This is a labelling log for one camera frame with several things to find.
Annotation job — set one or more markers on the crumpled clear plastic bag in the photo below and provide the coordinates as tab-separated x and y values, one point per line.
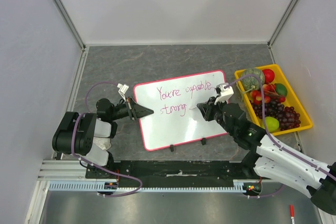
103	143

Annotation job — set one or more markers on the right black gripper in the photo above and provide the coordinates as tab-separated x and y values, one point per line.
210	108

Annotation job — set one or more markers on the red marker pen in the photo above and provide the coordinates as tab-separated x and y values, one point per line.
292	214

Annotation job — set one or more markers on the dark purple grape bunch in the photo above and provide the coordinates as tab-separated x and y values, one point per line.
286	115

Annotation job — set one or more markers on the red apple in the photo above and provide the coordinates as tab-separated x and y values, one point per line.
269	75

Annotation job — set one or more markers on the green lime fruit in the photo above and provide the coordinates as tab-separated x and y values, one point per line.
281	89

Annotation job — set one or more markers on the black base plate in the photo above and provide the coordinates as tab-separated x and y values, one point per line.
185	173

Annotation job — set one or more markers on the green netted melon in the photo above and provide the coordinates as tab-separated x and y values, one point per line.
253	78

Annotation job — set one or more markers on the yellow plastic fruit bin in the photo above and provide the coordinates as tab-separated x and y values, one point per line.
290	100

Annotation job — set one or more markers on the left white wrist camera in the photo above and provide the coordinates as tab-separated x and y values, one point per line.
122	89

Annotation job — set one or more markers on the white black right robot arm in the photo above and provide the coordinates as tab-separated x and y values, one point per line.
267	156

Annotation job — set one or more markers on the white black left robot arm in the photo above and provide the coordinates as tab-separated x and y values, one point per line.
76	134

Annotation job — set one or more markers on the green apple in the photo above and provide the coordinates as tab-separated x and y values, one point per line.
272	124

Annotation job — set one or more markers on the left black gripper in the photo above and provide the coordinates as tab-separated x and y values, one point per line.
136	110

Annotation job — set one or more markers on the pink framed whiteboard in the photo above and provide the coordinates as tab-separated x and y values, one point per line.
181	113

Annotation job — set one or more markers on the white slotted cable duct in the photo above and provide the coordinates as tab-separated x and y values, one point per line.
106	187

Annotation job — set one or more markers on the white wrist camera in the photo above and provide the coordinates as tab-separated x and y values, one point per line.
224	93
122	89

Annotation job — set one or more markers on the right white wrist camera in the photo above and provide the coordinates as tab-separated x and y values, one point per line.
224	93

